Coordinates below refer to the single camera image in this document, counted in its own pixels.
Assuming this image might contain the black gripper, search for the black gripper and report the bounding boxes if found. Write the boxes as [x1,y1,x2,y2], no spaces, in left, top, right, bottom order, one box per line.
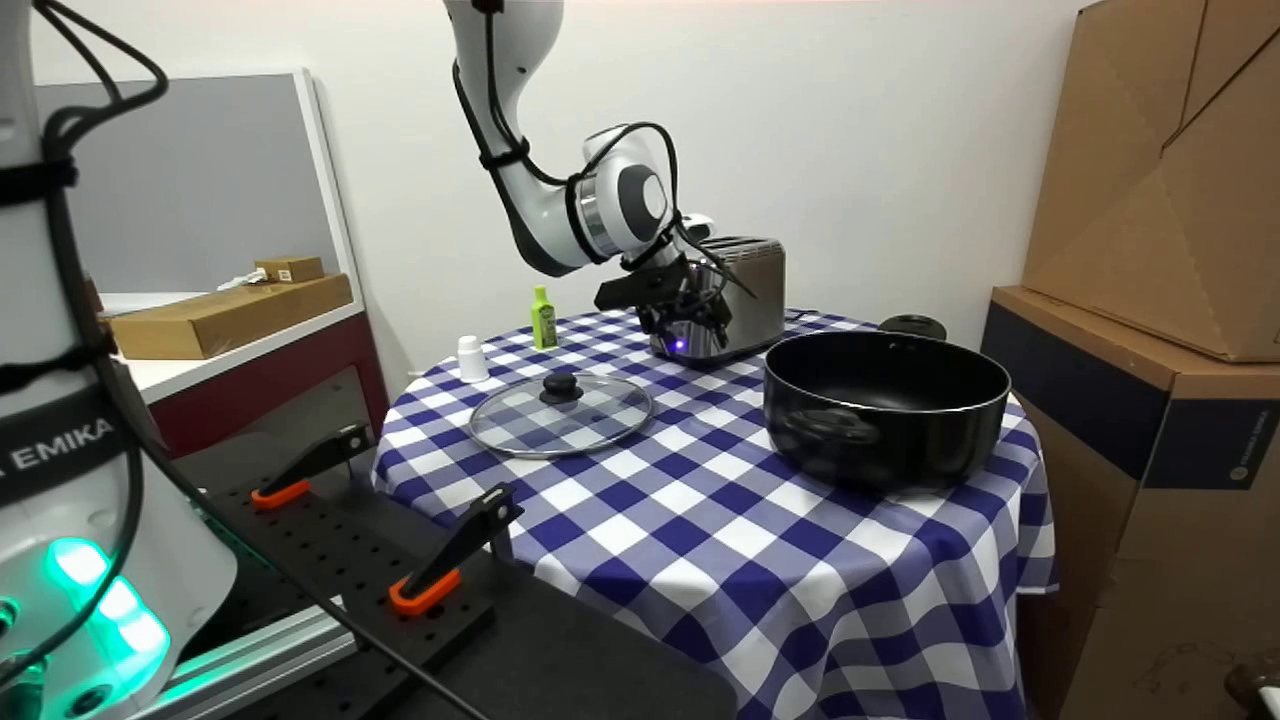
[594,232,738,351]

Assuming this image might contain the silver two-slot toaster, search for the silver two-slot toaster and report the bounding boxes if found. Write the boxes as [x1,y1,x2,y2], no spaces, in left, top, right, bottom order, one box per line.
[654,236,784,363]

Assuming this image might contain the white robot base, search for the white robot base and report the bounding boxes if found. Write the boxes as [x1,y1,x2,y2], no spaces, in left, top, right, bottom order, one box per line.
[0,0,236,720]

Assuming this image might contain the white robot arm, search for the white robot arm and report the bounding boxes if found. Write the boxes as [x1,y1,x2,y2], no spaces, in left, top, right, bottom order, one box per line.
[446,0,734,361]

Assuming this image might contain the small green bottle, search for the small green bottle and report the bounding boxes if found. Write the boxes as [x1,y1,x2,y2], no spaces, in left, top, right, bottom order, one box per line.
[530,289,562,348]

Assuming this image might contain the glass pot lid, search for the glass pot lid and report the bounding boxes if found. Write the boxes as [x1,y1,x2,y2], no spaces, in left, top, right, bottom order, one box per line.
[470,373,654,458]

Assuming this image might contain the blue white checkered tablecloth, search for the blue white checkered tablecloth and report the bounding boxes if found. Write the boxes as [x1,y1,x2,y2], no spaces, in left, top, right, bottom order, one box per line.
[372,310,1055,720]

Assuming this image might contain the small white cup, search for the small white cup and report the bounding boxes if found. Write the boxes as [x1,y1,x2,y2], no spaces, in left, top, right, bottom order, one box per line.
[456,337,488,383]

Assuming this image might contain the black round object behind pot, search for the black round object behind pot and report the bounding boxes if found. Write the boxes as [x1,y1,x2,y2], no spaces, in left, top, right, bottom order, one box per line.
[877,310,950,345]

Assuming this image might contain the black cooking pot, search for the black cooking pot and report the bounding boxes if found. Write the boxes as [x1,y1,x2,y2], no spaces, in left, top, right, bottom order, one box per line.
[763,333,1011,493]

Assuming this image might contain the black orange clamp rear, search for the black orange clamp rear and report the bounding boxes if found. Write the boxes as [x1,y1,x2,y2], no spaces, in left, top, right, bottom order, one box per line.
[250,424,372,513]

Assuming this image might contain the black orange clamp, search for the black orange clamp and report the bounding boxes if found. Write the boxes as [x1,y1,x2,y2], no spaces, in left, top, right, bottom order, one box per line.
[388,485,519,620]
[250,424,372,513]

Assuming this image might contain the black orange clamp front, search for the black orange clamp front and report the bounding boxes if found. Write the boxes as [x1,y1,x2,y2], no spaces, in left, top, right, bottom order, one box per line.
[388,485,519,620]

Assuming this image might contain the black perforated mounting board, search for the black perforated mounting board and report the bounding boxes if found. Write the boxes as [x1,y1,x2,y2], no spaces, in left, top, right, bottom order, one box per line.
[169,363,566,720]

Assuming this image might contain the dark red white cabinet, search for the dark red white cabinet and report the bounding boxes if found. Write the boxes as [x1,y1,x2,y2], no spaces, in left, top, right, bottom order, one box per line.
[129,300,388,457]

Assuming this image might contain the large cardboard boxes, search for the large cardboard boxes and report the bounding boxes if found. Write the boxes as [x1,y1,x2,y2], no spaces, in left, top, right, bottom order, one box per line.
[983,0,1280,720]

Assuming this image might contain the grey white partition panel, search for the grey white partition panel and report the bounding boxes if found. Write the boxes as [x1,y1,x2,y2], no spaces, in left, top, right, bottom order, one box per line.
[70,69,355,309]

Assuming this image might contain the black cable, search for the black cable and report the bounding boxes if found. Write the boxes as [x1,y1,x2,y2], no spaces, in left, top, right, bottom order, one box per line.
[0,0,486,720]

